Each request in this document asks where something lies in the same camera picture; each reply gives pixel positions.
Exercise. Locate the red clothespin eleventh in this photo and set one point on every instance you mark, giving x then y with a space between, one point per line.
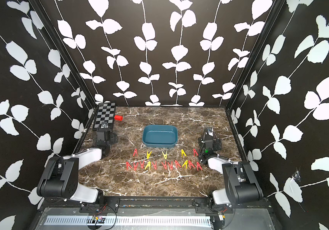
135 154

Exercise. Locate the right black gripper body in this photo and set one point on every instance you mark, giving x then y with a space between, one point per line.
217 146

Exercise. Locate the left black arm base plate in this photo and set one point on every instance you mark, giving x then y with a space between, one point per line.
109 204

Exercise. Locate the small red block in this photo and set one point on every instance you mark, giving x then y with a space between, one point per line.
119 118

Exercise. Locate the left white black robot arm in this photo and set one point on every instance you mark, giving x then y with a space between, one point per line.
60 178

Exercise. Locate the small circuit board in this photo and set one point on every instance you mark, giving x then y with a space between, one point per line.
96 220

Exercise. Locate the white perforated rail strip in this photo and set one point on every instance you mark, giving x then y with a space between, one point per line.
196 221

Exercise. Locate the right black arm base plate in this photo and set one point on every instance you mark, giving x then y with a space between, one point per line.
204 205

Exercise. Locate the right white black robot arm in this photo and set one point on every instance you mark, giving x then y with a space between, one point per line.
241 185

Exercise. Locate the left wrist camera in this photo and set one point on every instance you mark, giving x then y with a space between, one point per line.
104 127

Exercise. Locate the black white checkerboard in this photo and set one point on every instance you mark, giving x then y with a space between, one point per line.
105 114

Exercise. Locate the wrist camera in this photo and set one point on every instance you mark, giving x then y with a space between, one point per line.
104 127
208 133

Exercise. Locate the teal plastic storage box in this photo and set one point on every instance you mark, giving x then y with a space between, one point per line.
160 136

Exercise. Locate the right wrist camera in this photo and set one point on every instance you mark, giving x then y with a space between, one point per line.
208 133

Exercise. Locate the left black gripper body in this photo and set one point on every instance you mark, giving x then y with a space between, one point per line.
113 139

